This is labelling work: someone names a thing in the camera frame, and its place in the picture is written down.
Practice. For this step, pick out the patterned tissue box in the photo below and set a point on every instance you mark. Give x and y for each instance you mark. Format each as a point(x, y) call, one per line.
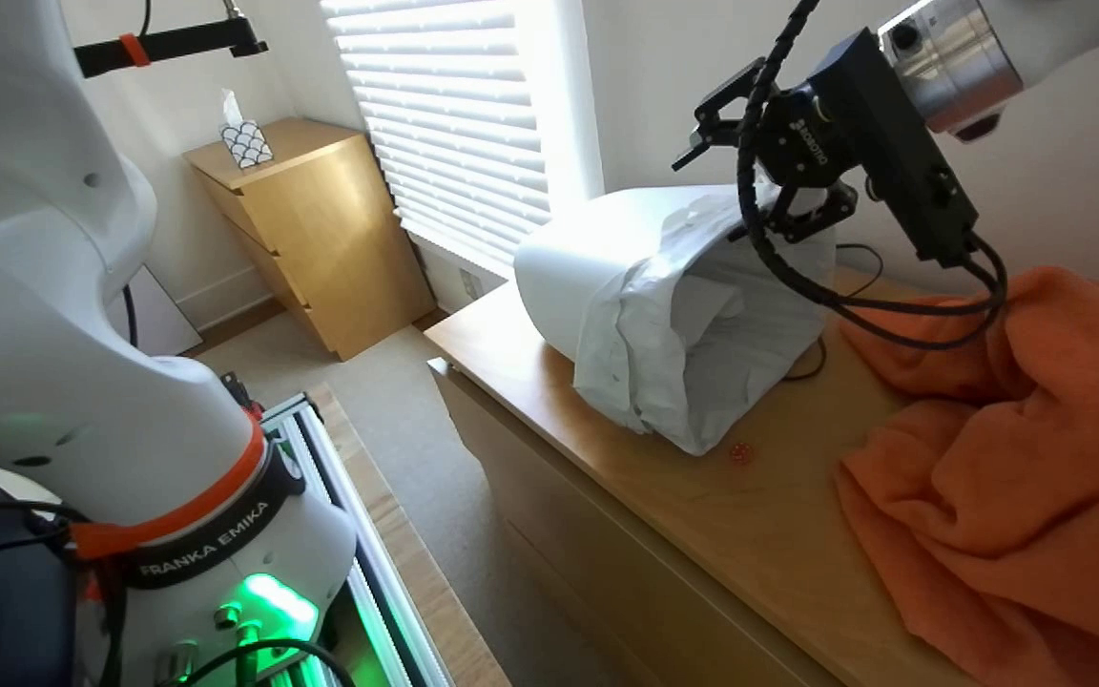
point(246, 141)

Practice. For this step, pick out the wall socket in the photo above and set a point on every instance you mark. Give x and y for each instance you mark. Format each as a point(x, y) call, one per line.
point(470, 283)

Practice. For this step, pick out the white bin liner bag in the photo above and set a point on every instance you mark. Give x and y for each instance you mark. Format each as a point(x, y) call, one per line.
point(693, 353)

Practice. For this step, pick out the orange blanket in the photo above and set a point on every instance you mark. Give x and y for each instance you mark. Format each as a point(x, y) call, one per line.
point(1017, 477)

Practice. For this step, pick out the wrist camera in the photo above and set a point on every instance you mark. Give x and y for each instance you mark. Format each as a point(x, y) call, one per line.
point(893, 134)

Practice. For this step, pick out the small red die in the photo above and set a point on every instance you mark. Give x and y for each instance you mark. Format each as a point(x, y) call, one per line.
point(740, 453)

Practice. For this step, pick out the camera on mount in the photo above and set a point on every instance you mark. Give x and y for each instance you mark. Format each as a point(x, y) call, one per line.
point(177, 41)

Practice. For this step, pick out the window blinds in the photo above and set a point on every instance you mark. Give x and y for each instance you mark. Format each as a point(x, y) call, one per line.
point(454, 124)

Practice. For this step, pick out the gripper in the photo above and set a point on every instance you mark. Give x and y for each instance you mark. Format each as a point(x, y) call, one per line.
point(802, 138)

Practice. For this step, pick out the wooden dresser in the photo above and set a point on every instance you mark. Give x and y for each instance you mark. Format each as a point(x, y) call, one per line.
point(330, 239)

